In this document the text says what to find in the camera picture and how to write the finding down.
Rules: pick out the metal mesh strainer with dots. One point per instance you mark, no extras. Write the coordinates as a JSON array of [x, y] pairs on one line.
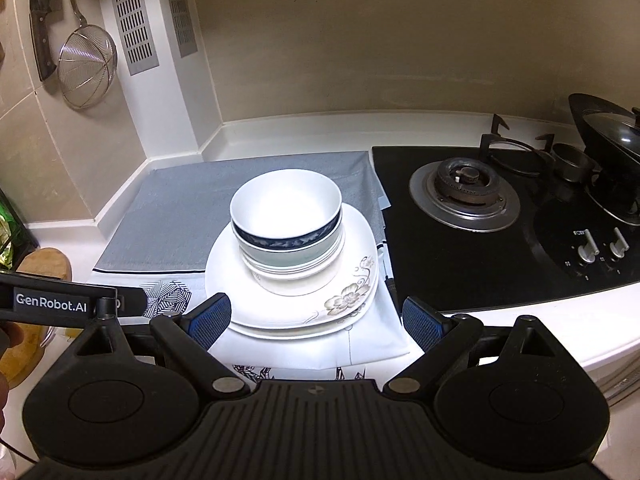
[[85, 67]]

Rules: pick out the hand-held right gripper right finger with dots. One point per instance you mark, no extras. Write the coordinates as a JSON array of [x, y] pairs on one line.
[[422, 324]]

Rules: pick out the small gas burner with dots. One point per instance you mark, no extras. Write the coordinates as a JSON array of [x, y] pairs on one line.
[[575, 162]]

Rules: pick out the black wok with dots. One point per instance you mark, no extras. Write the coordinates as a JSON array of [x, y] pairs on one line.
[[620, 185]]

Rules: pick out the black pot support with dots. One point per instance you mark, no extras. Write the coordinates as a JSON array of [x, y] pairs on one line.
[[505, 142]]

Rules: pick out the wide grey vent grille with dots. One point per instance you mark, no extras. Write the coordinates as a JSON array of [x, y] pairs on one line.
[[132, 15]]

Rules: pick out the silver stove knob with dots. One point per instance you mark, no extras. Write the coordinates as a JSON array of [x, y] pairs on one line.
[[619, 242], [587, 247]]

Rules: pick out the wooden cutting board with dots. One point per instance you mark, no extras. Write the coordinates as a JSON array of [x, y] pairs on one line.
[[45, 262]]

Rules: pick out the narrow grey vent grille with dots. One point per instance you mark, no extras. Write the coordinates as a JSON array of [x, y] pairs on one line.
[[181, 5]]

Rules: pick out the black glass gas stove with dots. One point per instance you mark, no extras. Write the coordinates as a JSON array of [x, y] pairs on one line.
[[460, 265]]

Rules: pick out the white plate with small print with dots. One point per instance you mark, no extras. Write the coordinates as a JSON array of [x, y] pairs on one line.
[[300, 333]]

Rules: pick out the white plate with large flower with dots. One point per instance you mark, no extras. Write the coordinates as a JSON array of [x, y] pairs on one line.
[[350, 240]]

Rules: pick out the large gas burner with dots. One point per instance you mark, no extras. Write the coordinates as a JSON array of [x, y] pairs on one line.
[[462, 190]]

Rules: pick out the white bowl with blue rim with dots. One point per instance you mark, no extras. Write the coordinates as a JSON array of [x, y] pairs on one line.
[[285, 205]]

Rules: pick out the green food packet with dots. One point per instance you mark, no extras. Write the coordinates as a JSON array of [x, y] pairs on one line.
[[6, 230]]

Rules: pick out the grey mat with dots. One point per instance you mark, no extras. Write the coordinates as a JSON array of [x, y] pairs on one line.
[[180, 210]]

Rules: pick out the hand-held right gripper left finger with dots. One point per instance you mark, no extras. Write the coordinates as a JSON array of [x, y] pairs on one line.
[[211, 322]]

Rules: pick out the glass wok lid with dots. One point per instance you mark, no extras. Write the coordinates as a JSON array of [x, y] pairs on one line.
[[617, 132]]

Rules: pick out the white cloth with black print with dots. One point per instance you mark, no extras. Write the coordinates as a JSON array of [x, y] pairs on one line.
[[370, 330]]

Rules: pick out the teal striped bowl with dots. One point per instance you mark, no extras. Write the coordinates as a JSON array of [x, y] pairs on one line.
[[320, 257]]

